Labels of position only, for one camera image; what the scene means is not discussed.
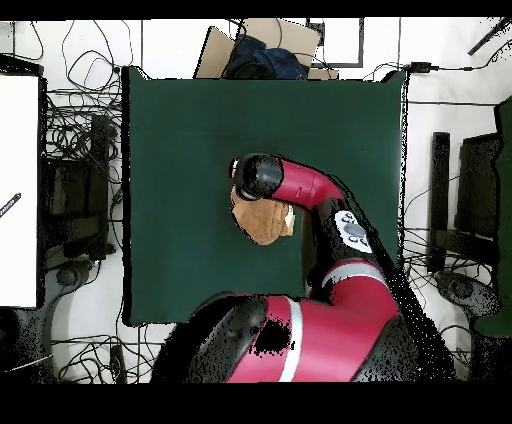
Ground tangled black cables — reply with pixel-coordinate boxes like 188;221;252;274
400;226;496;382
50;322;174;384
42;19;136;162

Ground grey round base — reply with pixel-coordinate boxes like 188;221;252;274
43;258;96;306
434;270;502;320

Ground black rectangular frame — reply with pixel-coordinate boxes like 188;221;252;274
305;17;366;70

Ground black equipment stand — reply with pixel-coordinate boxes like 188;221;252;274
41;113;120;262

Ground dark blue garment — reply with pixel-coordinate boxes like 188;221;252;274
222;34;310;81

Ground white flat panel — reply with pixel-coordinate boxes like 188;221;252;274
0;73;42;309

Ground orange-brown terry towel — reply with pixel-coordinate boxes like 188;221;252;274
229;186;298;247

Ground black upright post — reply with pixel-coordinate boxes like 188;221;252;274
426;131;452;274

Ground black flat panel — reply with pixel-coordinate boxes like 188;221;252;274
455;132;502;242

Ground dark green table cloth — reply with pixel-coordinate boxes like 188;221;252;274
121;65;410;328

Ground brown cardboard box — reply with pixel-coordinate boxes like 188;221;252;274
193;17;340;81

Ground black tripod leg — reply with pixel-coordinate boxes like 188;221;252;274
466;17;512;58

